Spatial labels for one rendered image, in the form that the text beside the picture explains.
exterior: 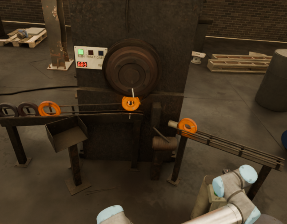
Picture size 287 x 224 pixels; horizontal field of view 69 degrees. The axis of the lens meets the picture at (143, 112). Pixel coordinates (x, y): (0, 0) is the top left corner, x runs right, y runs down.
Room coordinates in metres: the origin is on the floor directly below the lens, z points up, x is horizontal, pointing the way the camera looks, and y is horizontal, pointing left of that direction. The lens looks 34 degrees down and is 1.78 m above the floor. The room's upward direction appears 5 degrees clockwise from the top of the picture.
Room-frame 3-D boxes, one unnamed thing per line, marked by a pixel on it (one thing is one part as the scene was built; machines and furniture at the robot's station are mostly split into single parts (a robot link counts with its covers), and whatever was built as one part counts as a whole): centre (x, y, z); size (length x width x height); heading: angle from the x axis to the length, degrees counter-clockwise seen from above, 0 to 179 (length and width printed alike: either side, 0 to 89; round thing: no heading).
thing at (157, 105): (1.61, -0.11, 0.68); 0.11 x 0.08 x 0.24; 4
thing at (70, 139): (1.28, 0.59, 0.36); 0.26 x 0.20 x 0.72; 129
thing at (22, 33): (5.28, 3.13, 0.25); 0.40 x 0.24 x 0.22; 4
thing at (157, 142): (1.47, -0.22, 0.27); 0.22 x 0.13 x 0.53; 94
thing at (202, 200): (1.05, -0.56, 0.26); 0.12 x 0.12 x 0.52
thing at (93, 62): (1.66, 0.47, 1.15); 0.26 x 0.02 x 0.18; 94
